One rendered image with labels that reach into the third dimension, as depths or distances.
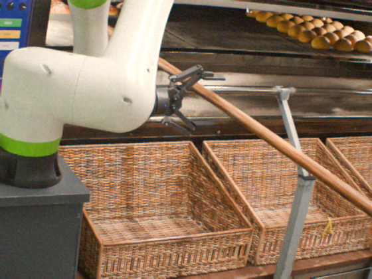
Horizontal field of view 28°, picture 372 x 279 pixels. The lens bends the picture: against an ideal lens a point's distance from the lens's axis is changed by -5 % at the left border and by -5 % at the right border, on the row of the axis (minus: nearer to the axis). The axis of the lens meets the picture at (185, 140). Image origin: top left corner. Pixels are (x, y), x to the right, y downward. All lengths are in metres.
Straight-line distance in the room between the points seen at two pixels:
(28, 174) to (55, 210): 0.09
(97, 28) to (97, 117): 0.55
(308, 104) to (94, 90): 1.84
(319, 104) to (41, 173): 1.88
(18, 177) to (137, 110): 0.26
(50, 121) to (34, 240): 0.24
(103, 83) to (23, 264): 0.39
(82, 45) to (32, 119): 0.58
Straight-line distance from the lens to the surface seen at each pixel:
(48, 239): 1.50
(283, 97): 2.54
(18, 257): 1.50
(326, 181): 1.78
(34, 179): 1.45
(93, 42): 1.95
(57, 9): 3.02
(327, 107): 3.19
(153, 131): 2.80
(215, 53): 2.81
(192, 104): 2.82
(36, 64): 1.39
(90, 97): 1.38
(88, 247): 2.38
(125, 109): 1.37
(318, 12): 2.84
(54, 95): 1.39
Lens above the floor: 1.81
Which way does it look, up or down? 20 degrees down
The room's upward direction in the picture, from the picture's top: 10 degrees clockwise
